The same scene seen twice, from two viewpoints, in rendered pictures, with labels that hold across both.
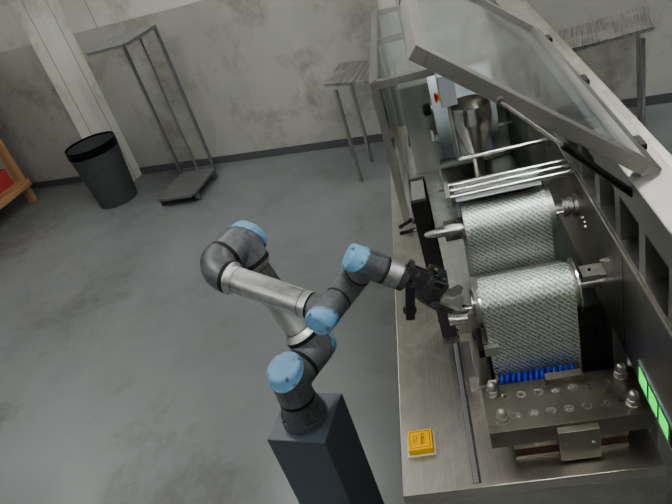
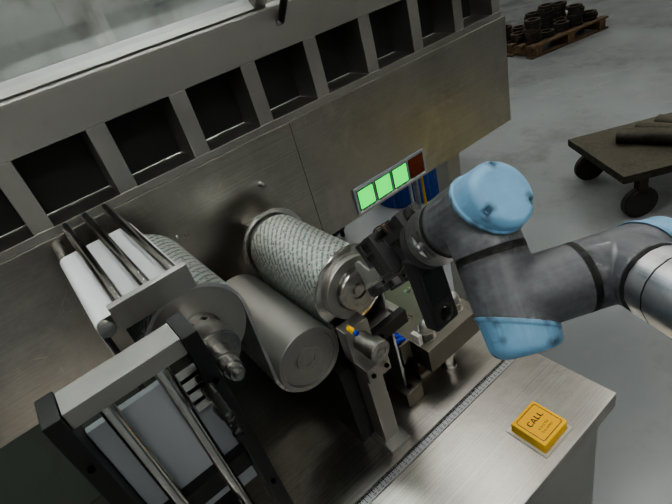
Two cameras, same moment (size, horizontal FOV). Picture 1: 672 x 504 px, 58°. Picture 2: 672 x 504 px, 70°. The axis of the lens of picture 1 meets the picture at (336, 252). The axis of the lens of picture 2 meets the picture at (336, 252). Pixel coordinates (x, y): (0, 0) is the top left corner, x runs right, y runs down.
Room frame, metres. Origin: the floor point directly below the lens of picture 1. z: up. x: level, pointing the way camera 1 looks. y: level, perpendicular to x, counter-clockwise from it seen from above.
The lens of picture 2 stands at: (1.73, 0.15, 1.74)
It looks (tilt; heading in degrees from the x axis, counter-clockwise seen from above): 32 degrees down; 228
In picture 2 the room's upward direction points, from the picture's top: 17 degrees counter-clockwise
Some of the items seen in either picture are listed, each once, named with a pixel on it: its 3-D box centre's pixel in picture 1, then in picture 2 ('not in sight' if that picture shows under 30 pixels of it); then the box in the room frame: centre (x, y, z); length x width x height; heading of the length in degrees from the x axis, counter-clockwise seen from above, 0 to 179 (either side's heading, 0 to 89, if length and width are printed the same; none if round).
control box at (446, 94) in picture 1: (443, 88); not in sight; (1.81, -0.48, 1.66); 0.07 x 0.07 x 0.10; 79
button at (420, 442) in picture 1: (420, 441); (538, 426); (1.18, -0.06, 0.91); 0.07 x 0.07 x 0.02; 77
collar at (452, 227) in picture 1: (454, 229); (209, 343); (1.53, -0.36, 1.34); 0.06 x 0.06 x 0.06; 77
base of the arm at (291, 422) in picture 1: (300, 405); not in sight; (1.43, 0.26, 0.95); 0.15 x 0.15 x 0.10
